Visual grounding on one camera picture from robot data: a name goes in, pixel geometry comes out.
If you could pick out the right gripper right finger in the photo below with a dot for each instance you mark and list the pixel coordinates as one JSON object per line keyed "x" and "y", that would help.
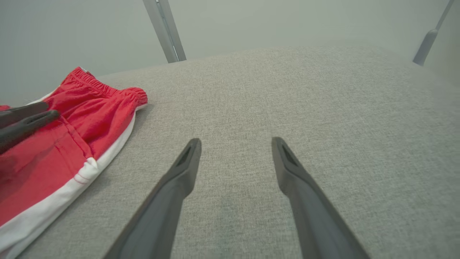
{"x": 316, "y": 223}

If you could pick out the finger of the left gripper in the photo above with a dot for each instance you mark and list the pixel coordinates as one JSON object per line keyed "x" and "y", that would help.
{"x": 25, "y": 128}
{"x": 21, "y": 112}

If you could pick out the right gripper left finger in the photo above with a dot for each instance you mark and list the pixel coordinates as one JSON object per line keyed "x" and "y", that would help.
{"x": 161, "y": 216}

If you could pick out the red shorts with white stripe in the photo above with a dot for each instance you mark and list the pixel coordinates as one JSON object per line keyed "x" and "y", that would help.
{"x": 90, "y": 115}

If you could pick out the grey fabric sofa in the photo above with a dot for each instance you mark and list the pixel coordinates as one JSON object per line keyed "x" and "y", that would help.
{"x": 287, "y": 100}

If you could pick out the grey stand leg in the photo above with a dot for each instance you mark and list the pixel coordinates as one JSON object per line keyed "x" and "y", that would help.
{"x": 427, "y": 43}

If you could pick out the metal frame post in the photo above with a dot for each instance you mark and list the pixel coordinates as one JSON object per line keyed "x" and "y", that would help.
{"x": 165, "y": 32}

